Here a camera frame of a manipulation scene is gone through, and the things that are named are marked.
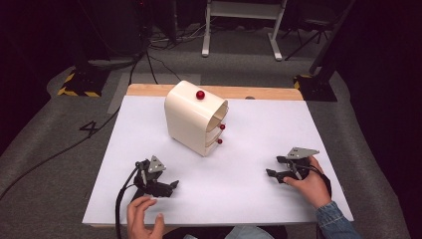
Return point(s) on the cream drawer cabinet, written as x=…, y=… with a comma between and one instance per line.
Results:
x=185, y=119

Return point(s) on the person's right hand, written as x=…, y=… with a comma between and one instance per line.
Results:
x=313, y=187

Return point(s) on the white table mat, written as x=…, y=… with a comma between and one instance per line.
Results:
x=252, y=186

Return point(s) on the red ball knob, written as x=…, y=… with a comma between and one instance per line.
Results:
x=200, y=95

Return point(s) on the cream drawer with red knob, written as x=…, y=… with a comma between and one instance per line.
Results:
x=219, y=141
x=222, y=126

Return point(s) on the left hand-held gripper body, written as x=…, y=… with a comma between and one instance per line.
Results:
x=151, y=179

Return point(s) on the white metal desk frame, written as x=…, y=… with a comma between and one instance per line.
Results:
x=244, y=10

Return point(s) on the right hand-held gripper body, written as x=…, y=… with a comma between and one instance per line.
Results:
x=300, y=153

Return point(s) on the black tripod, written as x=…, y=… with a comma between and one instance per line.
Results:
x=310, y=36

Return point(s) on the black stand with striped base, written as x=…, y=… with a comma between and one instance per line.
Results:
x=316, y=88
x=83, y=83

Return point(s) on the person's left hand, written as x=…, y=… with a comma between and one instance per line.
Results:
x=139, y=220

